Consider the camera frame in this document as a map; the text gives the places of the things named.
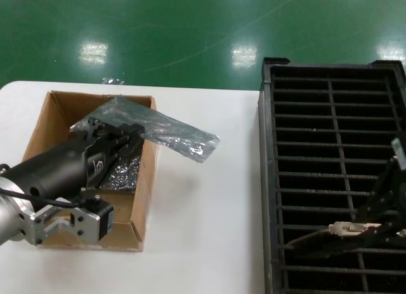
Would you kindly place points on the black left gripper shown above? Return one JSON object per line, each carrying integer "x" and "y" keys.
{"x": 57, "y": 167}

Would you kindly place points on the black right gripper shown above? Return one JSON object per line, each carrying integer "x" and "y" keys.
{"x": 400, "y": 186}

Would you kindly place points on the graphics card with metal bracket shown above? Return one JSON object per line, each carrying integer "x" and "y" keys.
{"x": 349, "y": 228}

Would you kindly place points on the silver antistatic bag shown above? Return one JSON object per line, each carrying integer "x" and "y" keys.
{"x": 177, "y": 132}

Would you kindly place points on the brown cardboard box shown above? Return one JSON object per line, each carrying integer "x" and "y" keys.
{"x": 79, "y": 105}

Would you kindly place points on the black slotted plastic container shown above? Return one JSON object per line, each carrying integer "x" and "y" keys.
{"x": 317, "y": 116}

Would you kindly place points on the crumpled foil scrap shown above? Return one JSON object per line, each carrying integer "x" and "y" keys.
{"x": 112, "y": 81}

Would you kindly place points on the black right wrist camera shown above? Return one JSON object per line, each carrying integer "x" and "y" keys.
{"x": 399, "y": 152}

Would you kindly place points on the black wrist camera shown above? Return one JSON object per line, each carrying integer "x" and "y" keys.
{"x": 103, "y": 217}
{"x": 399, "y": 152}

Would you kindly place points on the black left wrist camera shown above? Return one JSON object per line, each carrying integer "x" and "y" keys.
{"x": 103, "y": 217}

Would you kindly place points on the silver left wrist bracket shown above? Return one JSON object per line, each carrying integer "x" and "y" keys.
{"x": 82, "y": 224}

